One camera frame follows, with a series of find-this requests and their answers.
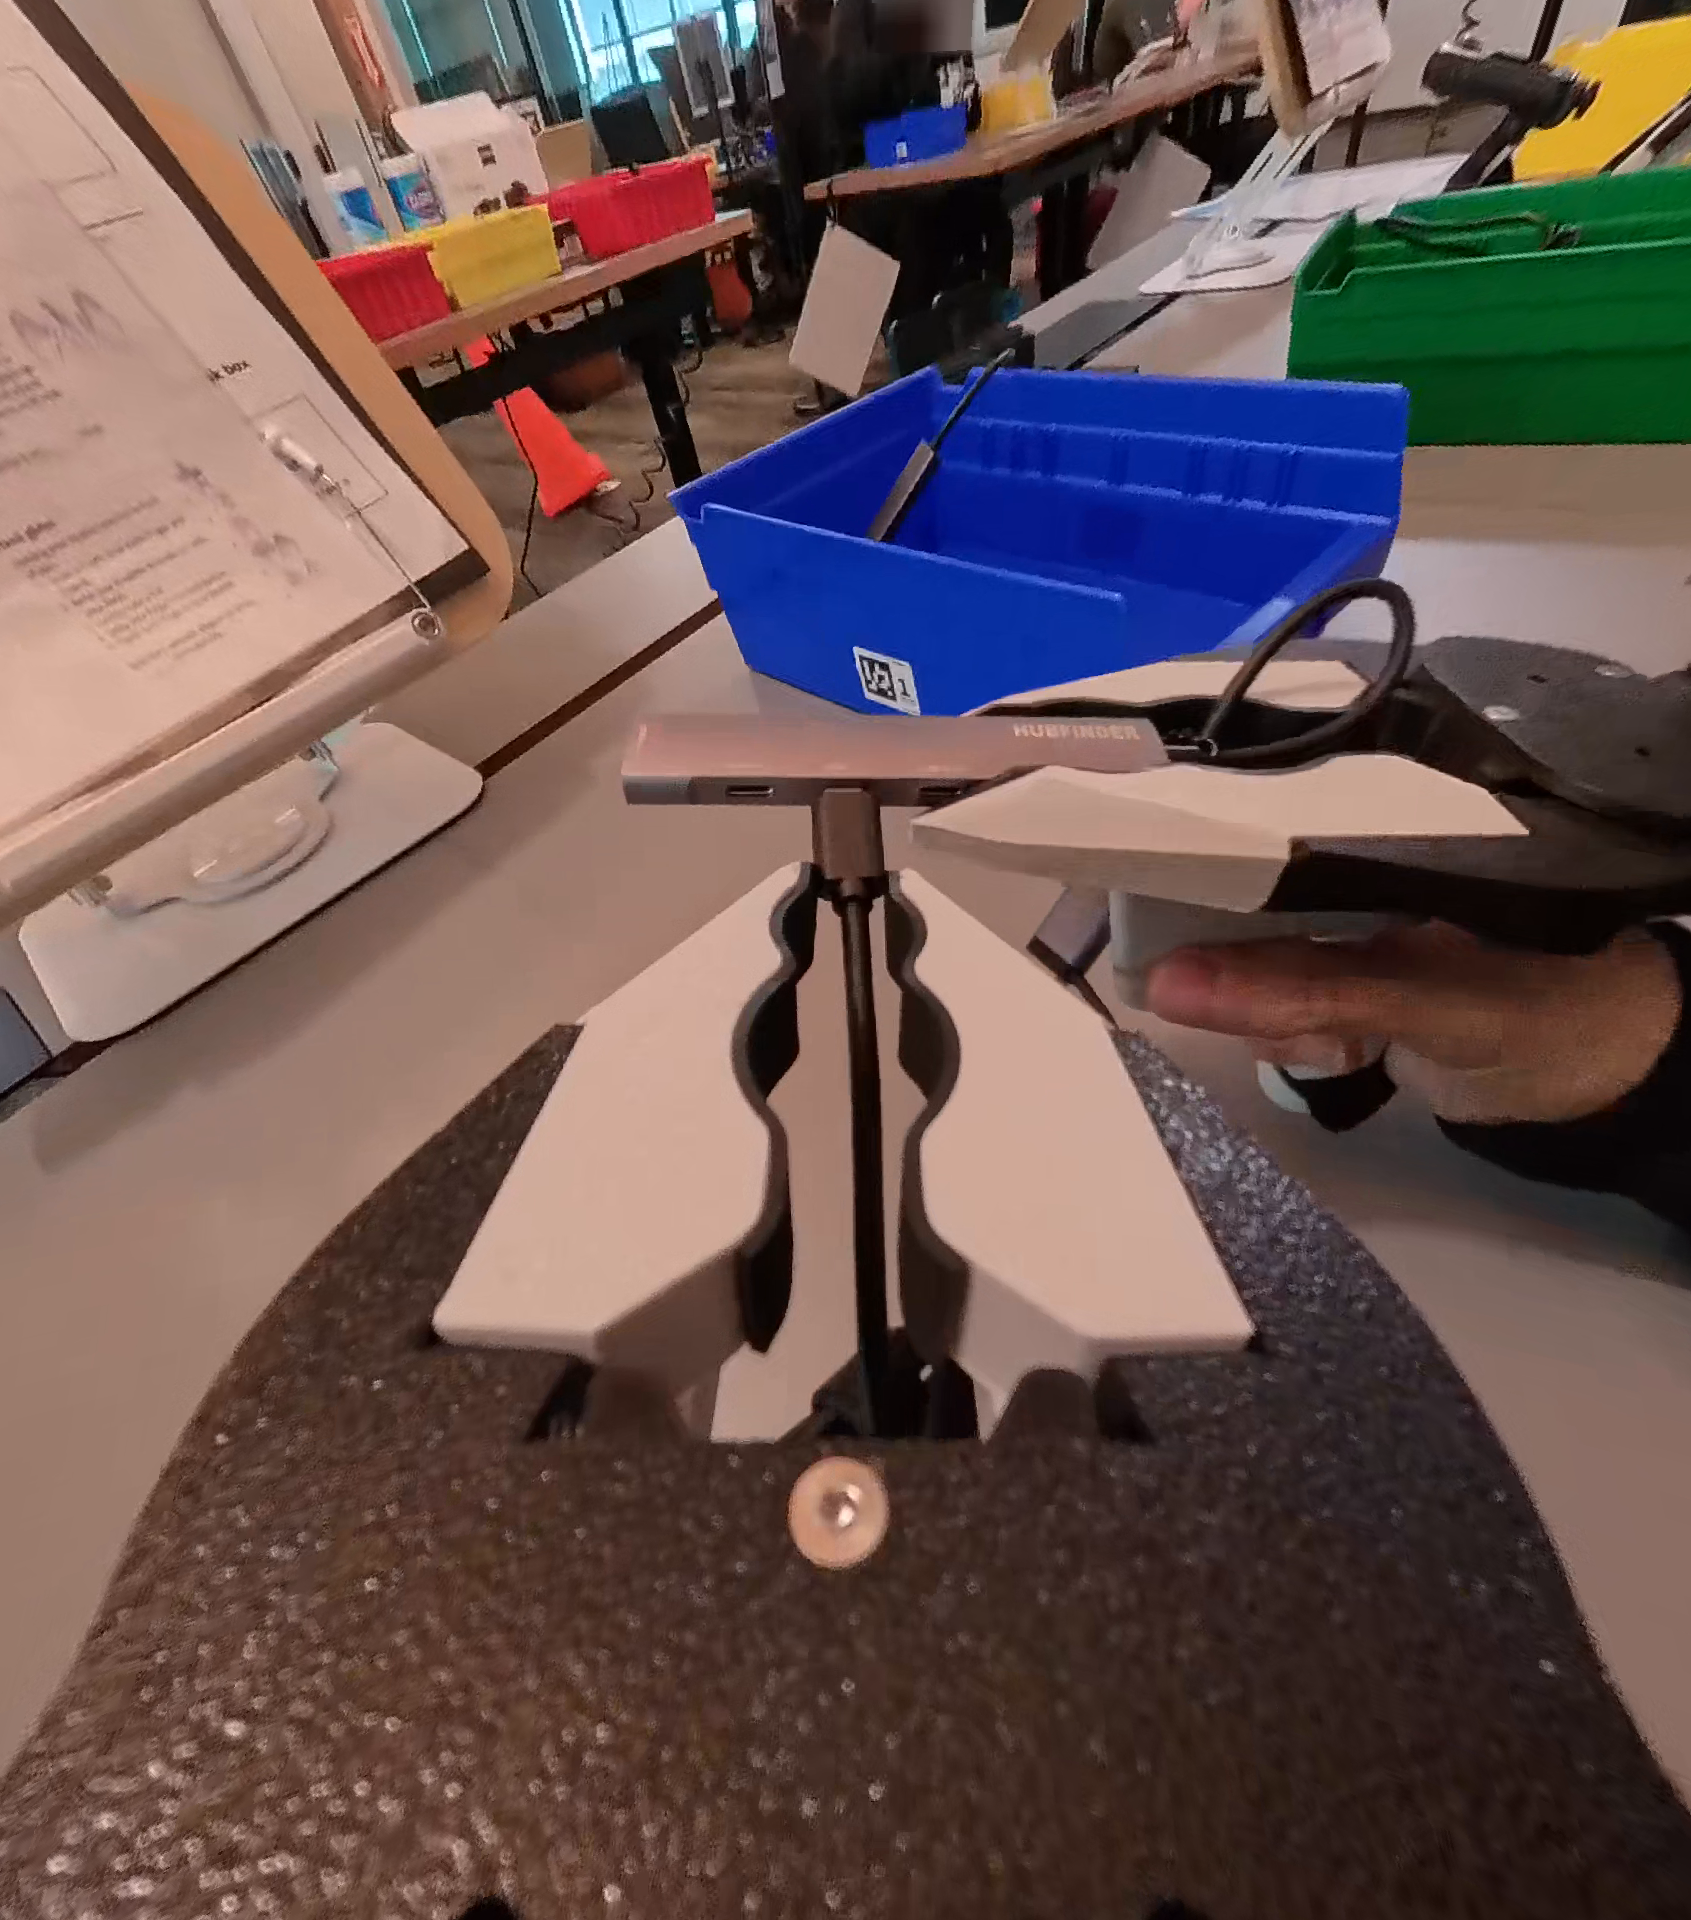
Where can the yellow plastic bin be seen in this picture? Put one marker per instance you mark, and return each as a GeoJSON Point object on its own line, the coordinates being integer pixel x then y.
{"type": "Point", "coordinates": [1017, 103]}
{"type": "Point", "coordinates": [492, 262]}

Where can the white cardboard box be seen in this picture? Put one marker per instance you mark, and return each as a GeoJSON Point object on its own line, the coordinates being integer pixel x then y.
{"type": "Point", "coordinates": [470, 151]}

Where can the blue plastic bin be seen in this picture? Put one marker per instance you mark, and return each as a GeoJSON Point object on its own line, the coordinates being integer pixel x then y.
{"type": "Point", "coordinates": [935, 630]}

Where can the yellow black object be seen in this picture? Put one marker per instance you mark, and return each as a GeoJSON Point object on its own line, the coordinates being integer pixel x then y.
{"type": "Point", "coordinates": [1655, 105]}

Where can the white paper sheet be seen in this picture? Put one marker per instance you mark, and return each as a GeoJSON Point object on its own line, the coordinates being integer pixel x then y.
{"type": "Point", "coordinates": [1279, 224]}

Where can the orange traffic cone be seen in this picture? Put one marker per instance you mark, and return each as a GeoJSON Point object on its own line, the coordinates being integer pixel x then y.
{"type": "Point", "coordinates": [552, 458]}

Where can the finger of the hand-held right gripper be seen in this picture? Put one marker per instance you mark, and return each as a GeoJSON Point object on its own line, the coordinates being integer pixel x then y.
{"type": "Point", "coordinates": [1235, 687]}
{"type": "Point", "coordinates": [1159, 832]}

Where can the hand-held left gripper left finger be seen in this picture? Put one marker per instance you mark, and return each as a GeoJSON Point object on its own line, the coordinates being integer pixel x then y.
{"type": "Point", "coordinates": [606, 1185]}

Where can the person's right hand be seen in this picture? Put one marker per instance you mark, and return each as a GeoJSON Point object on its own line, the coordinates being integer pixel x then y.
{"type": "Point", "coordinates": [1505, 1021]}

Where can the dark usb hub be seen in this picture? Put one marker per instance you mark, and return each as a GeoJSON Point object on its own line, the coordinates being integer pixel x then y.
{"type": "Point", "coordinates": [919, 472]}

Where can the wooden document stand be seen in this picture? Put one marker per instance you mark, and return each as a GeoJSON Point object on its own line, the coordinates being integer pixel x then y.
{"type": "Point", "coordinates": [110, 375]}

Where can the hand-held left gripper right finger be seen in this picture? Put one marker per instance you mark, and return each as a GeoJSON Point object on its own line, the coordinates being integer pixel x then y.
{"type": "Point", "coordinates": [1085, 1201]}

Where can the red plastic bin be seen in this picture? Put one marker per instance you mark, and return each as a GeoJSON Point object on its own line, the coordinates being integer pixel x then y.
{"type": "Point", "coordinates": [388, 293]}
{"type": "Point", "coordinates": [636, 210]}

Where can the green plastic bin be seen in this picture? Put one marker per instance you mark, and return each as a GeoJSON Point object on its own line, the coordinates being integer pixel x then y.
{"type": "Point", "coordinates": [1535, 361]}

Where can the wooden table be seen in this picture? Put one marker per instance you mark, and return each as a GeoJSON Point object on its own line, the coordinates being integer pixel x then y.
{"type": "Point", "coordinates": [590, 293]}
{"type": "Point", "coordinates": [1025, 151]}

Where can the wipes canister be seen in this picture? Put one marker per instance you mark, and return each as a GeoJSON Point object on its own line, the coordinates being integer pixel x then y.
{"type": "Point", "coordinates": [412, 193]}
{"type": "Point", "coordinates": [354, 210]}

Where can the small blue bin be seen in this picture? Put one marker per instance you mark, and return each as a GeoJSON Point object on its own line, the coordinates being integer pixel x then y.
{"type": "Point", "coordinates": [917, 139]}

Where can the white stand base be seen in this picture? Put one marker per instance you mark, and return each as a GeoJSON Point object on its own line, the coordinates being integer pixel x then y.
{"type": "Point", "coordinates": [380, 795]}

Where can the white hanging card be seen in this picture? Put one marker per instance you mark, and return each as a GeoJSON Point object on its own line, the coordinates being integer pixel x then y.
{"type": "Point", "coordinates": [845, 309]}
{"type": "Point", "coordinates": [1151, 203]}

